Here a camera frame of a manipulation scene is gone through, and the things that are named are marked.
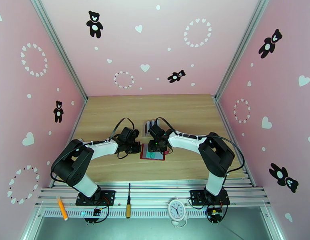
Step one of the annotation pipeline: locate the clear acrylic card stand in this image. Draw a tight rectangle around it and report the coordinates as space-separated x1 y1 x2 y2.
144 118 159 137

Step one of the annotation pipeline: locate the aluminium rail base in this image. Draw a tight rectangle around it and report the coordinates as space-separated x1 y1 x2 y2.
34 178 272 208

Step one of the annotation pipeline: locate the aluminium frame post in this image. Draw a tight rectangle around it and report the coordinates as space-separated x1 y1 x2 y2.
214 0 273 101
28 0 88 104

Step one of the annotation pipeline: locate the white alarm clock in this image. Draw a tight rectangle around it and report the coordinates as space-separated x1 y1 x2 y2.
168 199 189 227

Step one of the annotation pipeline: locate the wrist camera black cable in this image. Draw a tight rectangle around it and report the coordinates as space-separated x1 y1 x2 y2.
156 116 176 135
110 118 135 142

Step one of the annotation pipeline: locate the right wrist camera black cable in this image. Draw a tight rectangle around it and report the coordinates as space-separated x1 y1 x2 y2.
156 116 176 135

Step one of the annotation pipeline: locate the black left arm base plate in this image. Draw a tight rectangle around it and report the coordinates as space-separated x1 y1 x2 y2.
75 190 116 206

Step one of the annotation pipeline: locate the left wrist camera black cable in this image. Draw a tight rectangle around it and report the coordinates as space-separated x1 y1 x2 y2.
110 118 135 142

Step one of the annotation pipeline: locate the black yellow connector module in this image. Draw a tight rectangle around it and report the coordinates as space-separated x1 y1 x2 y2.
207 208 223 222

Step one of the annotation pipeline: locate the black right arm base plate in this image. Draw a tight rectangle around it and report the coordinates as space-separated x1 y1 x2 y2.
190 190 231 206

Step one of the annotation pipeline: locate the yellow handle screwdriver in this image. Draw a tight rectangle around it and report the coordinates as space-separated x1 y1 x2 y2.
126 183 132 219

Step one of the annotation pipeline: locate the orange marker pen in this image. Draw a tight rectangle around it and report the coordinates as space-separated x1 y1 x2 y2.
56 196 68 221

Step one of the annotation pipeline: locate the perforated metal strip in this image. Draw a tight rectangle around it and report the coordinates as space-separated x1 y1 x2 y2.
41 208 269 219

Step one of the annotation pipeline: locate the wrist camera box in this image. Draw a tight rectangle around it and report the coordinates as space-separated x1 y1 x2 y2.
148 124 163 137
119 127 140 143

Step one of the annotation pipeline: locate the red leather card holder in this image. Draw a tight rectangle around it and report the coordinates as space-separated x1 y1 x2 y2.
140 143 169 161

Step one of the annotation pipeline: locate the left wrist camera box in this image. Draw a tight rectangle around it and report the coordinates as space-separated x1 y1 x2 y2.
119 127 140 143

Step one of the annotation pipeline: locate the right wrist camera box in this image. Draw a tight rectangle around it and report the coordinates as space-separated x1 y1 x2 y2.
148 124 163 137

